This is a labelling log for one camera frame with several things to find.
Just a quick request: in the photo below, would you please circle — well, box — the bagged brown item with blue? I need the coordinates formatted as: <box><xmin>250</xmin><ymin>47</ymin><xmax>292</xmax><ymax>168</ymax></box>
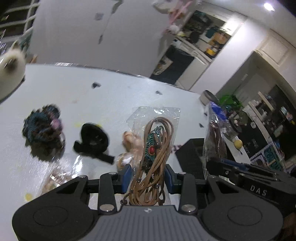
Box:
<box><xmin>203</xmin><ymin>102</ymin><xmax>227</xmax><ymax>163</ymax></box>

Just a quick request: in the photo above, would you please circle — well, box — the black fabric scrunchie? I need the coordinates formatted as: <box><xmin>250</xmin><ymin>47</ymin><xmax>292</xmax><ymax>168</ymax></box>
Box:
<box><xmin>73</xmin><ymin>123</ymin><xmax>115</xmax><ymax>165</ymax></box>

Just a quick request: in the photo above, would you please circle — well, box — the blue brown crochet scrunchie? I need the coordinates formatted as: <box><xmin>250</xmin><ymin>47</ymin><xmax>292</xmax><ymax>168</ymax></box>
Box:
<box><xmin>22</xmin><ymin>104</ymin><xmax>65</xmax><ymax>151</ymax></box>

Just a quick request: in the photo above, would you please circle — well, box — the black storage box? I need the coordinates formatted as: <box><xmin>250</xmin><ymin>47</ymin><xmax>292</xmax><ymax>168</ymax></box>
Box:
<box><xmin>175</xmin><ymin>138</ymin><xmax>205</xmax><ymax>179</ymax></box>

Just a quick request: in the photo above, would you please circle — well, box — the beige plush toy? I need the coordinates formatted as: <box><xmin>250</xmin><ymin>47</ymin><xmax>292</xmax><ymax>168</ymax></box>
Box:
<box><xmin>116</xmin><ymin>131</ymin><xmax>144</xmax><ymax>171</ymax></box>

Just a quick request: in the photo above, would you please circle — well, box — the clear bag with beads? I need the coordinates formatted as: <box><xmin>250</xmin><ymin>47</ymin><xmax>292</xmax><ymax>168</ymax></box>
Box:
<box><xmin>40</xmin><ymin>156</ymin><xmax>83</xmax><ymax>195</ymax></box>

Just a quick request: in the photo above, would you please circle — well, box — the yellow ball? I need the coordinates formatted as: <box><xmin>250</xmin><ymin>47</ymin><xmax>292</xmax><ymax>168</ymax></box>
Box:
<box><xmin>233</xmin><ymin>139</ymin><xmax>243</xmax><ymax>150</ymax></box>

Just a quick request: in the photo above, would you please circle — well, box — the grey round tin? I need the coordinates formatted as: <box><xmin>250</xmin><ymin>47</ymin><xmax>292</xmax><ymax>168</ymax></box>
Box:
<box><xmin>199</xmin><ymin>90</ymin><xmax>219</xmax><ymax>105</ymax></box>

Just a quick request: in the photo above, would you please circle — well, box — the green plant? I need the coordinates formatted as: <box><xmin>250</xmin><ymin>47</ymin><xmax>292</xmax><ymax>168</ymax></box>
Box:
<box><xmin>219</xmin><ymin>94</ymin><xmax>243</xmax><ymax>112</ymax></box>

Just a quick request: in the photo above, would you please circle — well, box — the white cat-shaped ceramic pot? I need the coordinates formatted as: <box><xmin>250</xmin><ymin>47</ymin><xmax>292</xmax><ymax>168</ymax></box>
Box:
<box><xmin>0</xmin><ymin>40</ymin><xmax>26</xmax><ymax>100</ymax></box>

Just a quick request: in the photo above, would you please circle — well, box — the pink hanging wall decoration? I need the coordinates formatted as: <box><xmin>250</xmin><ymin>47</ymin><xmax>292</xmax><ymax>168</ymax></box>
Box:
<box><xmin>152</xmin><ymin>1</ymin><xmax>193</xmax><ymax>35</ymax></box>

